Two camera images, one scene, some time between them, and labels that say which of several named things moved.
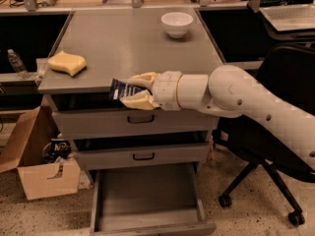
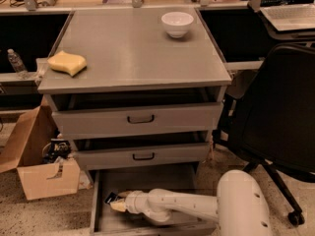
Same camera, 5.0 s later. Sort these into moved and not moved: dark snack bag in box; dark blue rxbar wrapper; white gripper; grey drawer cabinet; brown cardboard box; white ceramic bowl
Moved: dark blue rxbar wrapper; white gripper
Not moved: grey drawer cabinet; dark snack bag in box; white ceramic bowl; brown cardboard box
